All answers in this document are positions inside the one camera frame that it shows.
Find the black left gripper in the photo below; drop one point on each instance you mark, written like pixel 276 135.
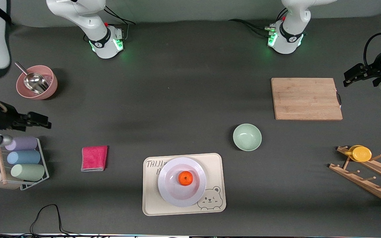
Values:
pixel 375 70

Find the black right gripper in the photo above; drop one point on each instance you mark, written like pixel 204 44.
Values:
pixel 6 119

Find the white round plate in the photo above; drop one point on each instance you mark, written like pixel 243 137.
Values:
pixel 172 191

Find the orange fruit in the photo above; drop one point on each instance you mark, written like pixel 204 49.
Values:
pixel 185 178

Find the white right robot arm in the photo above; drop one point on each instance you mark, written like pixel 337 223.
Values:
pixel 78 13

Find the purple cup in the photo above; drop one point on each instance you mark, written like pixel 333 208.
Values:
pixel 23 144

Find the metal scoop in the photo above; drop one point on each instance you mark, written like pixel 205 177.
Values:
pixel 35 82

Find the blue cup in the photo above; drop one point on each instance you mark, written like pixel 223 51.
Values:
pixel 23 157

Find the pink bowl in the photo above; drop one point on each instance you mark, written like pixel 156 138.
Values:
pixel 52 84

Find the green cup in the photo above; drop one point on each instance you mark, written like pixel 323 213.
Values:
pixel 27 172

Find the wooden cutting board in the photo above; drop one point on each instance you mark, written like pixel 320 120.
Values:
pixel 303 99

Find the pink folded cloth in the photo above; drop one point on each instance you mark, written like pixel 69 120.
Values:
pixel 94 158

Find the yellow mug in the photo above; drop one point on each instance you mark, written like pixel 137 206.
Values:
pixel 361 154

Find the wooden mug rack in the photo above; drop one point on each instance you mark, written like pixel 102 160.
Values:
pixel 369 186

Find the light green bowl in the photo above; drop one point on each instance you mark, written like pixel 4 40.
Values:
pixel 247 137

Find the cream tray with bear print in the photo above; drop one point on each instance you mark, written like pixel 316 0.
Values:
pixel 217 165

